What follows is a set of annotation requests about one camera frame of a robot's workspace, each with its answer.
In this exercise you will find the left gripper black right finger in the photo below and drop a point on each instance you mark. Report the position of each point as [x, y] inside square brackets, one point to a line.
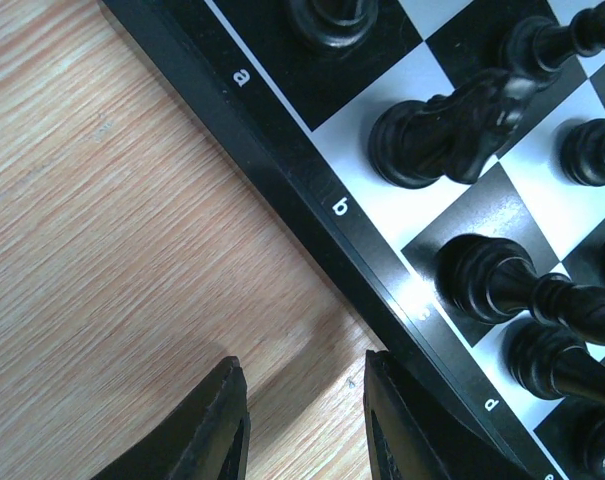
[410, 435]

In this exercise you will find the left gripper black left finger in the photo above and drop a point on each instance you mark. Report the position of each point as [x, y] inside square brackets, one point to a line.
[205, 437]

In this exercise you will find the black white chess board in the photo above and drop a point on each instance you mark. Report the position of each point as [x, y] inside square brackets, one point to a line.
[297, 122]

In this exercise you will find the black queen chess piece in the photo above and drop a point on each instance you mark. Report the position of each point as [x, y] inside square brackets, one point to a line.
[552, 363]

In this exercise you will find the black bishop chess piece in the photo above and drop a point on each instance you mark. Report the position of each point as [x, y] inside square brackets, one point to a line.
[493, 279]

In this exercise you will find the black knight chess piece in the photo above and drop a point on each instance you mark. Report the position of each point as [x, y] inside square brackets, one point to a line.
[415, 143]

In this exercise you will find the black pawn chess piece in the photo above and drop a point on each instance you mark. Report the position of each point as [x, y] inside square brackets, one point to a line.
[537, 47]

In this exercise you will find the black rook chess piece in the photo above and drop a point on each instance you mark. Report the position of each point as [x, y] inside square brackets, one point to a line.
[332, 26]

